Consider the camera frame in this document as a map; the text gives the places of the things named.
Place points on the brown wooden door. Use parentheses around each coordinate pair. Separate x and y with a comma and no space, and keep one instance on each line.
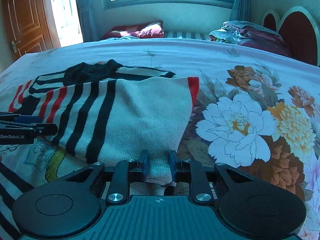
(29,26)

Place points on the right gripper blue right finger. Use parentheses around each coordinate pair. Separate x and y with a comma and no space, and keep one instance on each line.
(184,170)

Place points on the stack of folded blankets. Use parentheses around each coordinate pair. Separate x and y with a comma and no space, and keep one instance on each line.
(250,35)

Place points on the red white scalloped headboard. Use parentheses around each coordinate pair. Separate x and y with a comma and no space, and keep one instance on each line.
(299,30)

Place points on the left teal curtain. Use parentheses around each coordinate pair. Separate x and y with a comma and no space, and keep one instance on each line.
(87,20)

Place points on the floral white bed sheet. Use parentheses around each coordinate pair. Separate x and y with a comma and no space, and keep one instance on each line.
(254,128)

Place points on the black small sock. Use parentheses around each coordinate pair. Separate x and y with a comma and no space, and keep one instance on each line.
(83,72)

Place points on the striped mattress pad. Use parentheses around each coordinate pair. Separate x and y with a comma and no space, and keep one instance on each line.
(186,35)

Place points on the white striped knit sweater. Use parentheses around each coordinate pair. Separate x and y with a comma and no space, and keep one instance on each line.
(106,121)

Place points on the teal curtain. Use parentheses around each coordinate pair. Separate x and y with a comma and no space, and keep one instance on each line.
(87,20)
(241,10)

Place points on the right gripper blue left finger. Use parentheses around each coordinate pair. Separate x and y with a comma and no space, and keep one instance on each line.
(133,170)

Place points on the right teal curtain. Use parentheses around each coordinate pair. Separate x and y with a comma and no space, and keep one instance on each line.
(241,10)

